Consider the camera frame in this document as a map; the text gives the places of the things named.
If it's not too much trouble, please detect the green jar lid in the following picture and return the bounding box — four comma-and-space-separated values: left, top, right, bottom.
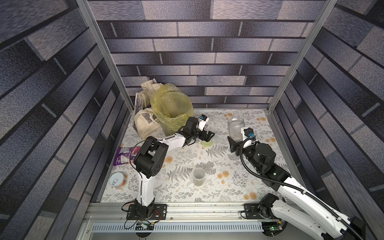
201, 139, 214, 148

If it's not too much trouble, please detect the glass jar with green lid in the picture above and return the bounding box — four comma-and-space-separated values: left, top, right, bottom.
228, 115, 245, 143

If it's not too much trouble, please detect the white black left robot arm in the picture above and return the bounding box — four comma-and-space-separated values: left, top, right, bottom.
134, 115, 215, 213

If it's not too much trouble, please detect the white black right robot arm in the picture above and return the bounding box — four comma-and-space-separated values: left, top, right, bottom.
228, 136, 366, 240

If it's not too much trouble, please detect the grey mesh waste bin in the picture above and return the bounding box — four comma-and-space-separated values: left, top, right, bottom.
160, 119, 187, 136

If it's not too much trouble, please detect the floral patterned table mat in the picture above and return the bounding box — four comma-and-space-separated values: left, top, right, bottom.
100, 108, 298, 204

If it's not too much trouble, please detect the short frosted plastic cup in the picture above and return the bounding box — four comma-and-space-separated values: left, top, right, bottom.
192, 168, 206, 187

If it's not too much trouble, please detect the yellow plastic bin liner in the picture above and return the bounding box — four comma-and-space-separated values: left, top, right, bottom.
151, 84, 194, 122

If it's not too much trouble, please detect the purple snack packet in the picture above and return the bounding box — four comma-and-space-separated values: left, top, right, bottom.
113, 147, 141, 166

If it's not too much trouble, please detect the small round tin can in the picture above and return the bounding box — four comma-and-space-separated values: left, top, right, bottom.
110, 172, 127, 189

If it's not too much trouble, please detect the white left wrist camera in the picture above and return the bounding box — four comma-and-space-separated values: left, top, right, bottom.
198, 115, 209, 131

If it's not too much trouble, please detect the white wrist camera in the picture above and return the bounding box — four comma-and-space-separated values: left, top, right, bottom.
241, 127, 257, 148
198, 115, 209, 131

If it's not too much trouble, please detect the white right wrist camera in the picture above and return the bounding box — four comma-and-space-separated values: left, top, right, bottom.
241, 127, 257, 148

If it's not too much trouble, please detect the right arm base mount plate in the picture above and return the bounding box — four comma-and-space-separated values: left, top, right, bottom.
241, 203, 281, 221

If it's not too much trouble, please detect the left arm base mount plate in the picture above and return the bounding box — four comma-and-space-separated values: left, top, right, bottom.
126, 204, 168, 221

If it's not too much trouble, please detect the black corrugated cable conduit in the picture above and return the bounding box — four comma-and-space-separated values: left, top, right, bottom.
239, 137, 365, 240

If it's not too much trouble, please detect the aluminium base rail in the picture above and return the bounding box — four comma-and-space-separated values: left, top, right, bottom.
77, 203, 268, 240

